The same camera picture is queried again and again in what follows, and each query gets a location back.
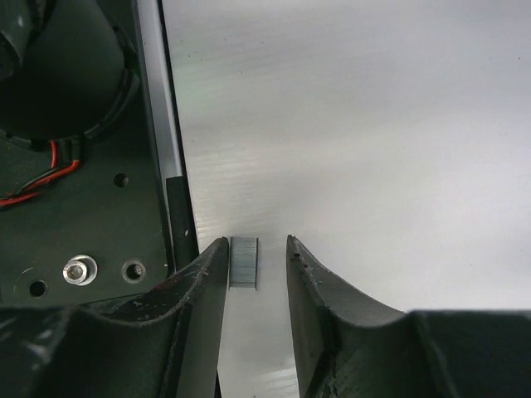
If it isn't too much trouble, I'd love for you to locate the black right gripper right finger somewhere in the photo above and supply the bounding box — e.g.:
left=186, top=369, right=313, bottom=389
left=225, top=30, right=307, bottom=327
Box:
left=286, top=236, right=530, bottom=397

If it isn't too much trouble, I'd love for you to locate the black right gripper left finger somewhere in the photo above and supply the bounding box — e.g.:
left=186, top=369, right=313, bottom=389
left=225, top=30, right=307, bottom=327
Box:
left=1, top=237, right=229, bottom=397

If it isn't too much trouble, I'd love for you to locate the grey staple strip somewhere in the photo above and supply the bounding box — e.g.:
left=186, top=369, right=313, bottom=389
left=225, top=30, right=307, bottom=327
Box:
left=229, top=236, right=259, bottom=289

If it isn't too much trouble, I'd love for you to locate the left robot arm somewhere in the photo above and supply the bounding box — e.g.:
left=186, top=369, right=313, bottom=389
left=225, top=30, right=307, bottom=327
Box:
left=1, top=1, right=139, bottom=140

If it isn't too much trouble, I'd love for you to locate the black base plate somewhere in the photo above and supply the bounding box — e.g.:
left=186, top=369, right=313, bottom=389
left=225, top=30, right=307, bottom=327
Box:
left=1, top=1, right=198, bottom=307

